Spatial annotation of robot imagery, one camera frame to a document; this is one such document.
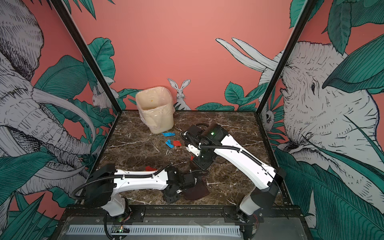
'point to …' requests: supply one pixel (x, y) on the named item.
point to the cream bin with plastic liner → (156, 108)
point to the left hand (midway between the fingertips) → (170, 195)
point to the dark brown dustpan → (200, 191)
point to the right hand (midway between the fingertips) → (200, 164)
